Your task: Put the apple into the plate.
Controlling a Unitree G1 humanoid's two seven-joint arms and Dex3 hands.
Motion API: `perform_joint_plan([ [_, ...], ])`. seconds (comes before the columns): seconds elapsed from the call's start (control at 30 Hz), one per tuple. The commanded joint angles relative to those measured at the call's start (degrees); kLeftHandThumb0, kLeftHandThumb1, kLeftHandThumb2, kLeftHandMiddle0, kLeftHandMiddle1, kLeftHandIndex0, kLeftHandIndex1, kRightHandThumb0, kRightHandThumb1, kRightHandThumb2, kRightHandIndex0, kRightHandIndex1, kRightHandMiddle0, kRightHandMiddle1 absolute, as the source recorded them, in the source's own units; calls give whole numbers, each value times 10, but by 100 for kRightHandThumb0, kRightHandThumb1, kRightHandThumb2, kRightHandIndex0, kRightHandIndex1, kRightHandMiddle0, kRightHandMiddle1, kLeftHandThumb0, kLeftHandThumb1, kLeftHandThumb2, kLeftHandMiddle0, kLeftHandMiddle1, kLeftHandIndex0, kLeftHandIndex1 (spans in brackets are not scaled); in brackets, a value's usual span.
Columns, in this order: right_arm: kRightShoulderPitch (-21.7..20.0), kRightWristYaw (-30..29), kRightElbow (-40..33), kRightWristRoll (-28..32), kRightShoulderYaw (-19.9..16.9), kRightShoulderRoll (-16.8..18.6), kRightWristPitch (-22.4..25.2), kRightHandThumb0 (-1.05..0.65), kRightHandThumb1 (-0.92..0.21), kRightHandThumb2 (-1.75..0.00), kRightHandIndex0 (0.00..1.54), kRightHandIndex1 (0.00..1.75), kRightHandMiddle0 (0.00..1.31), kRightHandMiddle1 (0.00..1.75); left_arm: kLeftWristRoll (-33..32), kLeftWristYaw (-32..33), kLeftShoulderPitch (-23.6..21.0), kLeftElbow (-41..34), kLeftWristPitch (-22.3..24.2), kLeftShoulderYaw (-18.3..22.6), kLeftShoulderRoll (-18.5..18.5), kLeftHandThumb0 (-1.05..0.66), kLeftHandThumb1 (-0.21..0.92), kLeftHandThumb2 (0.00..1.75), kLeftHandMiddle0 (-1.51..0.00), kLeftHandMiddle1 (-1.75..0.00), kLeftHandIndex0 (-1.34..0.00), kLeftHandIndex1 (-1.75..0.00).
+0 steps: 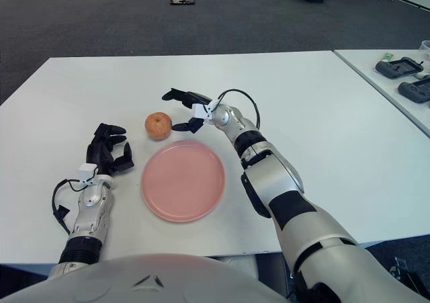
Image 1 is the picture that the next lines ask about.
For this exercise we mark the small green packet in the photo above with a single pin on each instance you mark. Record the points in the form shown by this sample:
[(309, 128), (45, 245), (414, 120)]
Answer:
[(388, 56)]

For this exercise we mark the pink round plate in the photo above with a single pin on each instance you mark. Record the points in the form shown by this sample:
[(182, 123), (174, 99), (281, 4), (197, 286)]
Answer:
[(183, 182)]

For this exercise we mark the flat black device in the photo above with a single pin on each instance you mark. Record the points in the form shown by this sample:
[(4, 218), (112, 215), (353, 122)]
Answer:
[(182, 1)]

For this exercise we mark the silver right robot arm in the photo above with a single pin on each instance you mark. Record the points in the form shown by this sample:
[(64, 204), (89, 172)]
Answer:
[(285, 182)]

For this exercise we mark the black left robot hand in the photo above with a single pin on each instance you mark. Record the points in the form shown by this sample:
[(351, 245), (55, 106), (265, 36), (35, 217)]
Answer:
[(100, 152)]

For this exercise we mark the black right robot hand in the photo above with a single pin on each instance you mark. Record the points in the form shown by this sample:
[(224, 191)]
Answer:
[(198, 98)]

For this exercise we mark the red yellow apple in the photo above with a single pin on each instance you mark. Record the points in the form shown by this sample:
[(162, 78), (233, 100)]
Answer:
[(158, 125)]

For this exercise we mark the clear plastic cup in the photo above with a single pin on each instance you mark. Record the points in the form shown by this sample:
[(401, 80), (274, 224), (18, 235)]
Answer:
[(426, 47)]

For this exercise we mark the grey robot torso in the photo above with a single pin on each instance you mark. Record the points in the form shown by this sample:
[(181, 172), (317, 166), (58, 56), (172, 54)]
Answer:
[(134, 283)]

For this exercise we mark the metal stand with caster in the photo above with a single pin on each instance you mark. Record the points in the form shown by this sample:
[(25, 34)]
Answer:
[(398, 269)]

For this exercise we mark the grey handheld controller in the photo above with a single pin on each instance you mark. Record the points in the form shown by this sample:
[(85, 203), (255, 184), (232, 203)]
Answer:
[(398, 68), (416, 91)]

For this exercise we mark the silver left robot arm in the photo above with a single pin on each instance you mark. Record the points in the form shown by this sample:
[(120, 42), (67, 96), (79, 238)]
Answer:
[(88, 202)]

